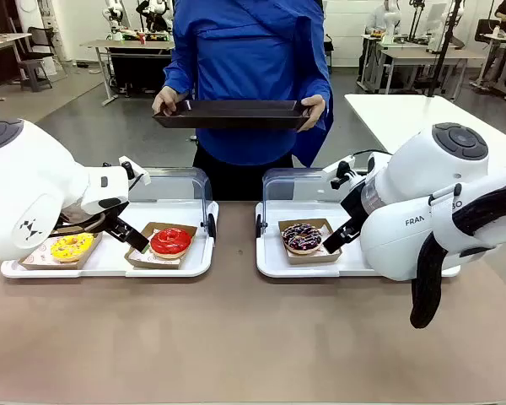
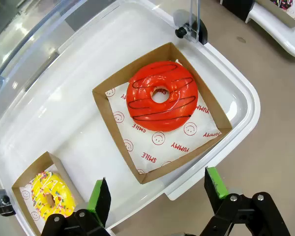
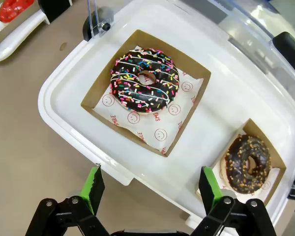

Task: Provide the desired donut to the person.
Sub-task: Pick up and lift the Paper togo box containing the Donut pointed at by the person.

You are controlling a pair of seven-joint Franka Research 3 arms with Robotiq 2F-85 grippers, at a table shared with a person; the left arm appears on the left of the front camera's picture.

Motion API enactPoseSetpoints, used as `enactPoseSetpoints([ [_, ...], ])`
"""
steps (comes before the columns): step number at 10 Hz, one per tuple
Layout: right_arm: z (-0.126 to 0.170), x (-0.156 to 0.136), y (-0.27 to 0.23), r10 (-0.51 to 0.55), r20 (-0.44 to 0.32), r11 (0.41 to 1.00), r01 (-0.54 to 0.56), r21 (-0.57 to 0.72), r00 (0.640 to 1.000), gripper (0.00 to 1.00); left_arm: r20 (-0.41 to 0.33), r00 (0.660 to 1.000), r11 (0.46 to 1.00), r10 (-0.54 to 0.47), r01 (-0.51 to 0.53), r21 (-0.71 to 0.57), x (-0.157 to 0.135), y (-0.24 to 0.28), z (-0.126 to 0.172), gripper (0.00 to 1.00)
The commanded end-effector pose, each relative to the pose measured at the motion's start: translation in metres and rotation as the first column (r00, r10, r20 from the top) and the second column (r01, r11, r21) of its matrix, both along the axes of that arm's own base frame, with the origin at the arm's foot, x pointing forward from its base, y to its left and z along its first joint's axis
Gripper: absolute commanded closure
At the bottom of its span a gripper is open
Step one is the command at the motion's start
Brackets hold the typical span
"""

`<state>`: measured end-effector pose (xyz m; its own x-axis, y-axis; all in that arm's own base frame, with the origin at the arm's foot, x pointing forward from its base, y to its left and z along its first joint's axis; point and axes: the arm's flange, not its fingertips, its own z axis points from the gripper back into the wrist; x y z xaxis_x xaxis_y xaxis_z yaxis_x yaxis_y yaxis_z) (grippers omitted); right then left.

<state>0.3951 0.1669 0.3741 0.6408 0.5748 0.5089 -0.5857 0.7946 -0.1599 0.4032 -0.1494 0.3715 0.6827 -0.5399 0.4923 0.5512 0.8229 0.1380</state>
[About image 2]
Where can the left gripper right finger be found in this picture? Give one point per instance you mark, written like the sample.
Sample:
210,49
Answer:
215,186

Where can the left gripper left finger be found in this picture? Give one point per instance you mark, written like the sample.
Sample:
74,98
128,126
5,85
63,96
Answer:
99,196

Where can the yellow sprinkled donut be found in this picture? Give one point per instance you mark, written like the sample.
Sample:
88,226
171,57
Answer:
61,194

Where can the brown cardboard donut box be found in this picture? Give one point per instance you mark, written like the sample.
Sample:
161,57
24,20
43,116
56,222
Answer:
37,164
282,16
105,115

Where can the white printed paper liner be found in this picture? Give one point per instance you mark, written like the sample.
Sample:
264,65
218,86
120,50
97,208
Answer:
167,145
25,194

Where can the red glazed donut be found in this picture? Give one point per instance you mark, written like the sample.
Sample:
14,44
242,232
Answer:
150,115

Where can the chocolate donut with white drizzle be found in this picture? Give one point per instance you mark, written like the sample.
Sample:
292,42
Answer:
285,3

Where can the white display case base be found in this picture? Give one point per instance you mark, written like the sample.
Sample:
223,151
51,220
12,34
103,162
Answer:
273,29
76,118

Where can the black hinge knob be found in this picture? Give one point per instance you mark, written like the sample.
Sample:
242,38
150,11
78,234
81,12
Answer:
202,29
2,202

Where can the clear display case lid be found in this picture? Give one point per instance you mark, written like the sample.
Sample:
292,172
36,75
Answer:
39,32

